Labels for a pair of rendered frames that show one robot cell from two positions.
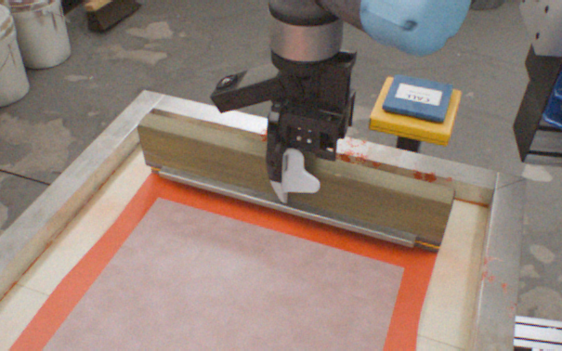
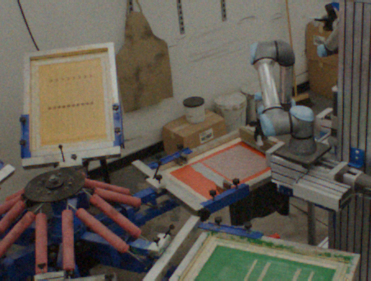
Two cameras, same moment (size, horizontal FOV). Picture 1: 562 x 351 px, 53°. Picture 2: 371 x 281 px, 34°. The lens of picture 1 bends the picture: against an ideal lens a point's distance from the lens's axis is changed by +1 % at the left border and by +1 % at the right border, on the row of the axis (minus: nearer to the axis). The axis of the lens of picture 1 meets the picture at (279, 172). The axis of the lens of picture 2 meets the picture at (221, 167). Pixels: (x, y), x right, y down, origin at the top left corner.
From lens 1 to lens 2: 316 cm
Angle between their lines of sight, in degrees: 30
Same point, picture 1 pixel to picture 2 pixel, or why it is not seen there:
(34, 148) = not seen: hidden behind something
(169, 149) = (243, 134)
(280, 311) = (248, 163)
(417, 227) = not seen: hidden behind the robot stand
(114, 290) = (223, 154)
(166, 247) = (235, 151)
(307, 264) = (258, 159)
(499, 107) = not seen: outside the picture
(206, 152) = (249, 135)
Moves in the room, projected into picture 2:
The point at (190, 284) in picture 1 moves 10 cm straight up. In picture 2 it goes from (235, 157) to (235, 143)
